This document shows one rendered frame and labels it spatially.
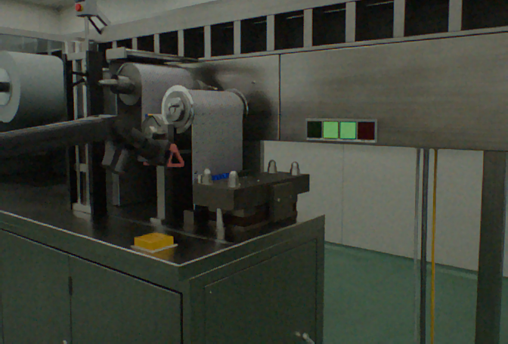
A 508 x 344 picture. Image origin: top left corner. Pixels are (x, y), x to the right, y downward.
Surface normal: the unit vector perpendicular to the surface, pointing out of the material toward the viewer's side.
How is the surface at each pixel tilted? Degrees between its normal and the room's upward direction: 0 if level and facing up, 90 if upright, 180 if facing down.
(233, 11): 90
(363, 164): 90
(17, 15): 90
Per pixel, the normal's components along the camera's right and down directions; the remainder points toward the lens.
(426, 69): -0.62, 0.07
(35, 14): 0.79, 0.06
